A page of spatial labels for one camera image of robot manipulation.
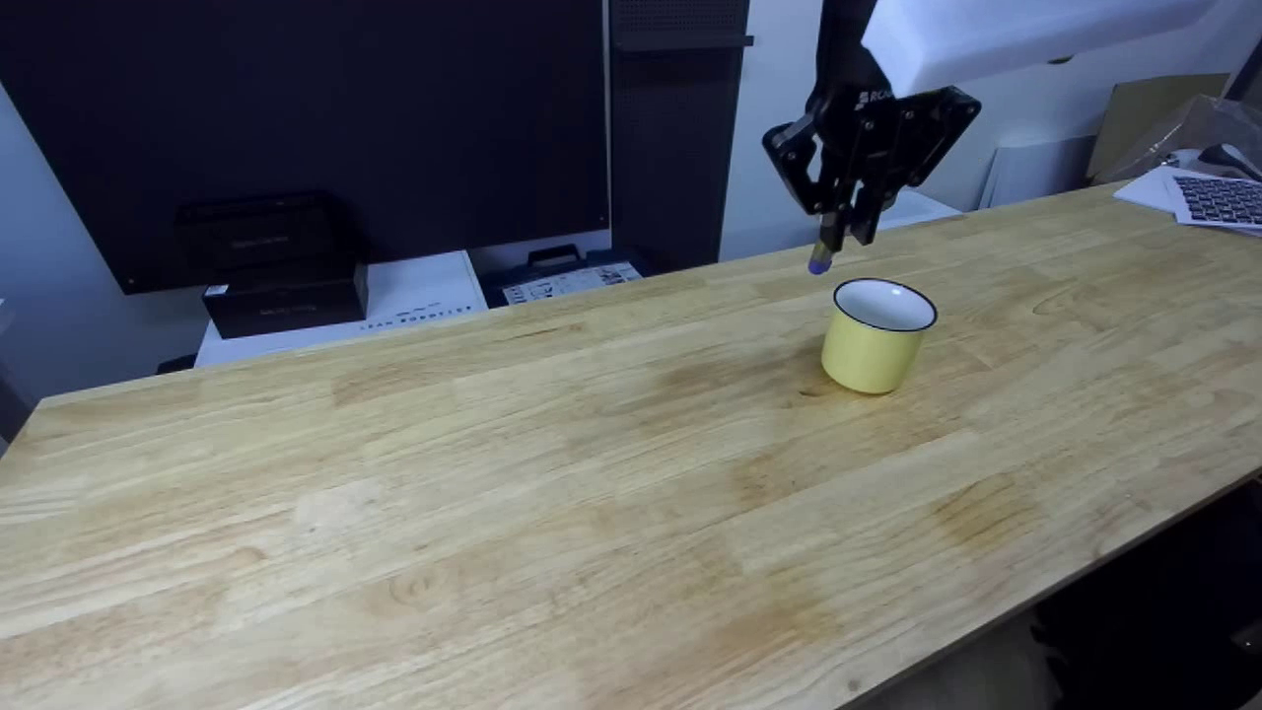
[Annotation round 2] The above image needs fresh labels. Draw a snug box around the large black monitor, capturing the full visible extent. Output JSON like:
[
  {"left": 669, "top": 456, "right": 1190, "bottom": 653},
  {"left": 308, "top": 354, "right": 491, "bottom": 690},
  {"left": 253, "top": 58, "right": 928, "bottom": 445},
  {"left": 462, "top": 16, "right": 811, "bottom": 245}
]
[{"left": 0, "top": 0, "right": 614, "bottom": 295}]

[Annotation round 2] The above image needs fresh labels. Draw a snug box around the yellow enamel mug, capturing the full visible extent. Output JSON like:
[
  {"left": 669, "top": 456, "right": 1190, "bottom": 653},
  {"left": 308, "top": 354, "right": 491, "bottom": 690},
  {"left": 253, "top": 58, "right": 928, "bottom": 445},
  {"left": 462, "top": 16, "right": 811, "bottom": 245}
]
[{"left": 815, "top": 274, "right": 942, "bottom": 399}]

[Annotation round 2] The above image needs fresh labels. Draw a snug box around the blue grey marker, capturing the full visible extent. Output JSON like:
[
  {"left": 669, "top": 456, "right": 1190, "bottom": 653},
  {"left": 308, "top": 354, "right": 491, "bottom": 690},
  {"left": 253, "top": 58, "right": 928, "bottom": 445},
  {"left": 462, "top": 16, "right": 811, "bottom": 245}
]
[{"left": 803, "top": 215, "right": 846, "bottom": 279}]

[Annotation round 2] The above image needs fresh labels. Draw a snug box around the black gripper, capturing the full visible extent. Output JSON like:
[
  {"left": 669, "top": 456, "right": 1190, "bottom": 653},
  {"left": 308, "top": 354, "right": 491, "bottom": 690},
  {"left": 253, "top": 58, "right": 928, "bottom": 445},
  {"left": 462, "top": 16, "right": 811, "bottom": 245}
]
[{"left": 763, "top": 0, "right": 986, "bottom": 258}]

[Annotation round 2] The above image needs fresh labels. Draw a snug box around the brown cardboard box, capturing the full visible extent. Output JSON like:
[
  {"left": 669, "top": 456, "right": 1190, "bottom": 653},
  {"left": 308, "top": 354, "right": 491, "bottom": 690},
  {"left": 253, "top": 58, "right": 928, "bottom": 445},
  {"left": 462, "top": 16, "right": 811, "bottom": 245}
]
[{"left": 1081, "top": 73, "right": 1262, "bottom": 190}]

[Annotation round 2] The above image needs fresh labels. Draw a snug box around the printed paper sheet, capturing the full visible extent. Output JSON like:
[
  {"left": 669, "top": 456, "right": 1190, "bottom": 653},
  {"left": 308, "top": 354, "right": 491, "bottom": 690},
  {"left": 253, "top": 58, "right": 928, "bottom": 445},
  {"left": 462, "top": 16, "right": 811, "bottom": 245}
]
[{"left": 1112, "top": 143, "right": 1262, "bottom": 243}]

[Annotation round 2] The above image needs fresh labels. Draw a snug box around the white flat box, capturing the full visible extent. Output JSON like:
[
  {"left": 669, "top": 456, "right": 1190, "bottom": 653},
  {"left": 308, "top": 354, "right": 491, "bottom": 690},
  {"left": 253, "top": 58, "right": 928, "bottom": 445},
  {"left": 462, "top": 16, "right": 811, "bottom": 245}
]
[{"left": 194, "top": 248, "right": 493, "bottom": 375}]

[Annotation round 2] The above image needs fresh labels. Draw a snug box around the dark brown tall panel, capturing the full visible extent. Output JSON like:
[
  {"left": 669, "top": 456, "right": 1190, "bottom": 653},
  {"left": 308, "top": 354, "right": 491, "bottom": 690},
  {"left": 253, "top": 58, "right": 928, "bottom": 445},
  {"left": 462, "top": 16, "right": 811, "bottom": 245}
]
[{"left": 604, "top": 0, "right": 752, "bottom": 278}]

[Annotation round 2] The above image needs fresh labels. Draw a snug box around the black box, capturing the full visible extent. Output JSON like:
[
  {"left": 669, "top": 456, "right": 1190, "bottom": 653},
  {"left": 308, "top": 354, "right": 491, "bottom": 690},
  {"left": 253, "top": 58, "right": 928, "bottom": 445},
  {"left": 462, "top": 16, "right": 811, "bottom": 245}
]
[{"left": 172, "top": 190, "right": 375, "bottom": 344}]

